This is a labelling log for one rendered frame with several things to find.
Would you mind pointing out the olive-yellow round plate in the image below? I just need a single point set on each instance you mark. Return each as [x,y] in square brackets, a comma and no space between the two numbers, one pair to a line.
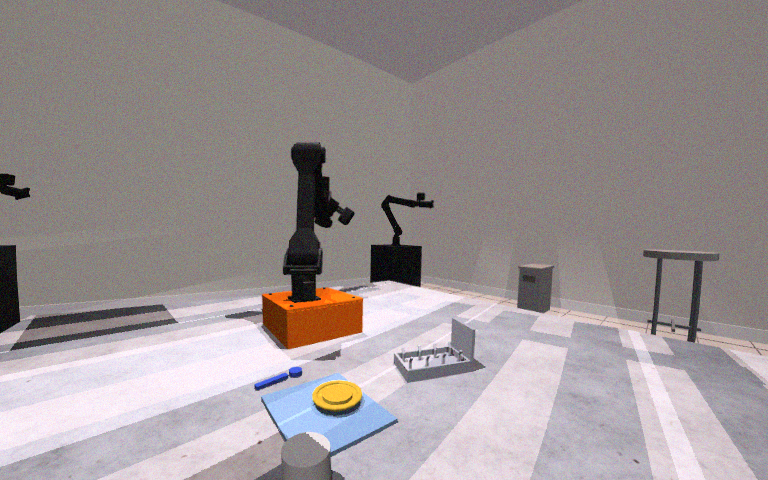
[337,396]

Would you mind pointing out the light blue mat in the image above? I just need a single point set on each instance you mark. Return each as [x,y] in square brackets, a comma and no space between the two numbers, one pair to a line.
[294,412]

